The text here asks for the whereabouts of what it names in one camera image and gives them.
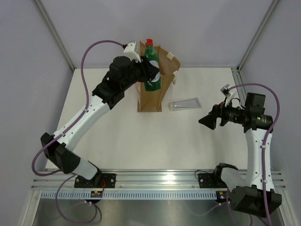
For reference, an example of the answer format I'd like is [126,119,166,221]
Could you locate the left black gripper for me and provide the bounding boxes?
[120,55,158,91]

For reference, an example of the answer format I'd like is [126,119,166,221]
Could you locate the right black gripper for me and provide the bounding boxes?
[199,97,248,130]

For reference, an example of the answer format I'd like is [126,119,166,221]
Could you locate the green dish soap bottle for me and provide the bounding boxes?
[144,39,161,91]

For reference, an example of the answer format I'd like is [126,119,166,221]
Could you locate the silver squeeze tube clear cap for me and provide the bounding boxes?
[168,97,202,111]

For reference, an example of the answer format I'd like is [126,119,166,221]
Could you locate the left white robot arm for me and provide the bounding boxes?
[41,56,159,188]

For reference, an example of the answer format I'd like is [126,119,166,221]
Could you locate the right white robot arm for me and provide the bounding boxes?
[198,91,282,218]

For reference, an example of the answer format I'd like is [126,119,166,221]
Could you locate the brown canvas tote bag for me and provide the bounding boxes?
[135,46,181,112]

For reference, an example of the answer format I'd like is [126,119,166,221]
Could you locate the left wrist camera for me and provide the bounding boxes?
[123,41,142,63]

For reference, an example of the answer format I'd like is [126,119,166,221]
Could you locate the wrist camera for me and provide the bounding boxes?
[220,84,237,106]
[123,41,142,63]

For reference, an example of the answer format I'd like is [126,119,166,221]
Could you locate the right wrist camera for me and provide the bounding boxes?
[220,84,237,106]

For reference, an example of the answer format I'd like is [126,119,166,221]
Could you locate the aluminium mounting rail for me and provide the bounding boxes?
[32,170,287,190]

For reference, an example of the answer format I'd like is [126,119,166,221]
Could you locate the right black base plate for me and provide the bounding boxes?
[198,173,227,188]

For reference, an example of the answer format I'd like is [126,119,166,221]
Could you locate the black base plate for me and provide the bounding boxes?
[74,173,116,189]
[198,173,227,188]

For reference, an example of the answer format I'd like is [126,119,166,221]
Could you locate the right aluminium frame post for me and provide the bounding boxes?
[237,0,280,73]

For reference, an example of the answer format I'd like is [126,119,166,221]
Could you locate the aluminium frame post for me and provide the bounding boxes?
[237,0,280,73]
[32,0,75,72]

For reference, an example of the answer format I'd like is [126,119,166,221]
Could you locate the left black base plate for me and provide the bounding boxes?
[74,173,116,189]

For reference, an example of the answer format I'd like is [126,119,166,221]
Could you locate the left aluminium frame post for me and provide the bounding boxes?
[32,0,75,72]

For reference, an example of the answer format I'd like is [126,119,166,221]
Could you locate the slotted white cable duct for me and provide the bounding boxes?
[41,190,217,200]

